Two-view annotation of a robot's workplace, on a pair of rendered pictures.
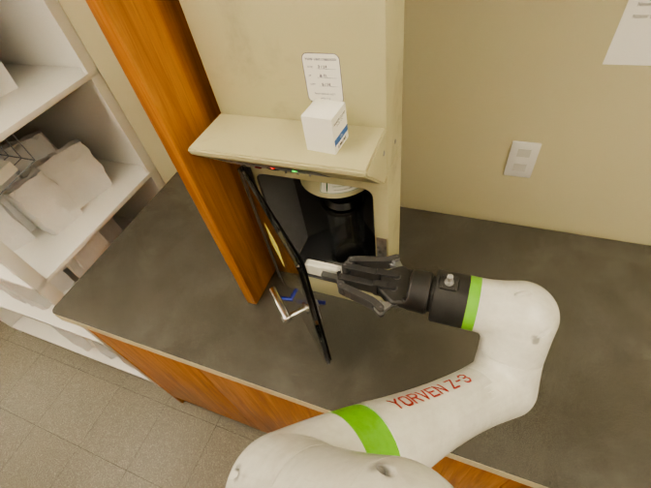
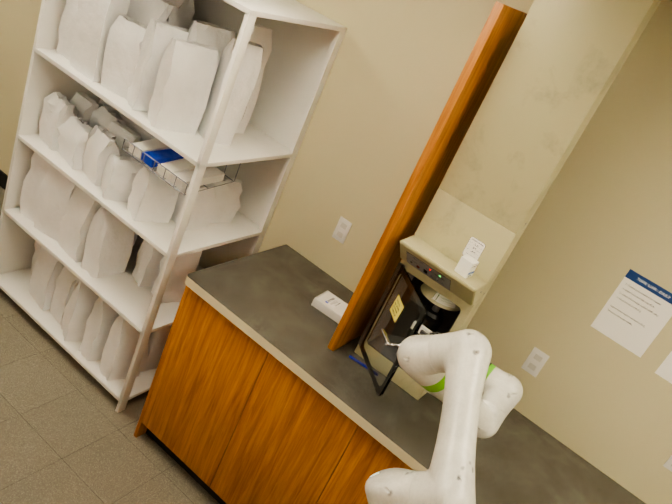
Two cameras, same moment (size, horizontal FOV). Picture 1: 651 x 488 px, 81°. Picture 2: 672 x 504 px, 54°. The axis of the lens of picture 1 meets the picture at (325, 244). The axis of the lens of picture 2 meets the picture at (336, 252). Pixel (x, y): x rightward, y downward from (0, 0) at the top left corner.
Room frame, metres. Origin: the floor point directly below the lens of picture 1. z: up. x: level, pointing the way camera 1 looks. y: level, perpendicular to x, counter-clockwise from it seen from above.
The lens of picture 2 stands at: (-1.56, 0.61, 2.38)
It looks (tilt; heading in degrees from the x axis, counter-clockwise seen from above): 25 degrees down; 354
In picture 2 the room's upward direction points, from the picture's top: 25 degrees clockwise
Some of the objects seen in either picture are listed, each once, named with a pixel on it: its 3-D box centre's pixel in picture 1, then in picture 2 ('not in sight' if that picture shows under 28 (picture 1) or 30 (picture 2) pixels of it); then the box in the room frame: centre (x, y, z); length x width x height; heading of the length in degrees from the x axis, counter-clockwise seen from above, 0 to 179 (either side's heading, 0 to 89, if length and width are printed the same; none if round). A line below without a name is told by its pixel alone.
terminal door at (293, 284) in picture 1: (288, 273); (390, 329); (0.52, 0.09, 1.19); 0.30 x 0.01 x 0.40; 18
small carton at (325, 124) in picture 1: (325, 126); (466, 266); (0.52, -0.04, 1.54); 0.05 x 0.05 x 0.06; 56
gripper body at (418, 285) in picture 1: (405, 288); not in sight; (0.37, -0.12, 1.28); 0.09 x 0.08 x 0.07; 61
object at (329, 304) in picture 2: not in sight; (333, 307); (0.93, 0.26, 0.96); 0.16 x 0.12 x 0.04; 65
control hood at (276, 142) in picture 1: (289, 163); (437, 272); (0.55, 0.03, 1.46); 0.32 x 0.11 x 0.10; 61
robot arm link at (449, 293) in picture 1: (448, 296); not in sight; (0.33, -0.19, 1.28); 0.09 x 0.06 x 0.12; 151
